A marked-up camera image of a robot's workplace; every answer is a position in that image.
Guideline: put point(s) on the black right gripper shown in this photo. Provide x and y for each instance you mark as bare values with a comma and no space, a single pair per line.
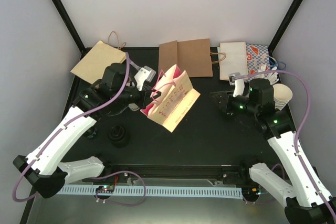
225,100

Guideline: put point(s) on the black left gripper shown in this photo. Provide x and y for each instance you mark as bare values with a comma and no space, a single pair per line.
147,96

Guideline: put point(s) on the cake print paper bag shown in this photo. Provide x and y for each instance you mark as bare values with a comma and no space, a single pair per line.
171,98

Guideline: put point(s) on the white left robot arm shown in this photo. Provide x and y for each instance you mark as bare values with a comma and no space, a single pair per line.
44,168

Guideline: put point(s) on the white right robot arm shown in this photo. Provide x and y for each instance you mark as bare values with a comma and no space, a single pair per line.
304,198

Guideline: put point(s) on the stack of paper cups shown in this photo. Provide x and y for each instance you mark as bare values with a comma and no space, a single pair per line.
282,95

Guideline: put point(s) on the white plastic cutlery bunch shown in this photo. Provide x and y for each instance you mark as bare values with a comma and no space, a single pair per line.
272,77

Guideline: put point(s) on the red blue patterned bag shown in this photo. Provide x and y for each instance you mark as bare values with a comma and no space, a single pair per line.
259,59

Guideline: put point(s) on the white paper bag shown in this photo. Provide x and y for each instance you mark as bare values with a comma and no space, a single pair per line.
231,58

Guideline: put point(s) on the stack of black lids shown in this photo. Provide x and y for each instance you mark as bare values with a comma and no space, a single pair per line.
118,136

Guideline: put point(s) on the brown kraft paper bag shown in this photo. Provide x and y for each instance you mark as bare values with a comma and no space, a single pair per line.
192,56

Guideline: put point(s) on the tan paper bag with handles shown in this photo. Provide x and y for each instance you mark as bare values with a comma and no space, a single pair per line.
92,66

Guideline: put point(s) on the white perforated front rail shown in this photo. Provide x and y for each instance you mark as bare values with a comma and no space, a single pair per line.
152,191

